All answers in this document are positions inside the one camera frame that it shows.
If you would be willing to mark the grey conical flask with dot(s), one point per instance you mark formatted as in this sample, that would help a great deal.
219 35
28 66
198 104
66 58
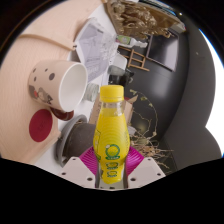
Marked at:
118 75

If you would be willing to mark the printed paper sheets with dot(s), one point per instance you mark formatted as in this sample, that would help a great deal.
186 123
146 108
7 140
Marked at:
96 46

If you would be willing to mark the flat round red coaster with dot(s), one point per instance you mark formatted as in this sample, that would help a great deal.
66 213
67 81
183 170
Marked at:
40 125

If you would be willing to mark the grey plant saucer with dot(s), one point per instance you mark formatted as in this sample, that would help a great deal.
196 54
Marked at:
61 140

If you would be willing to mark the pale wooden board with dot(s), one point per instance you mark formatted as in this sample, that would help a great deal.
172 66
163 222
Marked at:
16 110

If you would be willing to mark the yellow drink bottle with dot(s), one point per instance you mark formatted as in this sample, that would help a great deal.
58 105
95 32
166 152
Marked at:
111 133

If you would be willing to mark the white spray bottle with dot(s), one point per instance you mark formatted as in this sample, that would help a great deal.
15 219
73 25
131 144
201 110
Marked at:
128 40

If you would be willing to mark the cream spotted mug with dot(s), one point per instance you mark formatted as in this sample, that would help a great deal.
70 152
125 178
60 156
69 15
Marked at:
45 83

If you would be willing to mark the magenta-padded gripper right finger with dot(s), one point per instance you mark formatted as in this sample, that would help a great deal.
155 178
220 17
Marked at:
135 160

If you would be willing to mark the black wall screen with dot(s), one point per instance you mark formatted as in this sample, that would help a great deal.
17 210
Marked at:
163 50

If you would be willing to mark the small white bowl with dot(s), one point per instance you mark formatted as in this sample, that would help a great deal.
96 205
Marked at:
90 92

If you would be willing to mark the wooden easel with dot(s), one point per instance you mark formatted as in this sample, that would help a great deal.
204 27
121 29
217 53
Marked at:
136 60

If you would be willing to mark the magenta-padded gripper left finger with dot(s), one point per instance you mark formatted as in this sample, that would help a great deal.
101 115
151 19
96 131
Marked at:
87 160

